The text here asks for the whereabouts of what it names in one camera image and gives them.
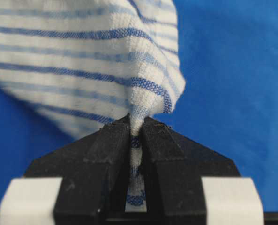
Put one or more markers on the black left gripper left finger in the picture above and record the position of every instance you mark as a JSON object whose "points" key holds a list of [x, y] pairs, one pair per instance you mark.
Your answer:
{"points": [[74, 185]]}

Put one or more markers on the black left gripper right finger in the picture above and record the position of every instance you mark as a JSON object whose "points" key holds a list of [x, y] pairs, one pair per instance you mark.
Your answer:
{"points": [[189, 184]]}

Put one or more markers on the blue striped white towel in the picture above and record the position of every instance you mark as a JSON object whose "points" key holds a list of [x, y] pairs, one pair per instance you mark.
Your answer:
{"points": [[85, 63]]}

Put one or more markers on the blue table cloth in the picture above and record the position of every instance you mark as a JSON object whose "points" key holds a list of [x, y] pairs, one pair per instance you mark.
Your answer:
{"points": [[228, 54]]}

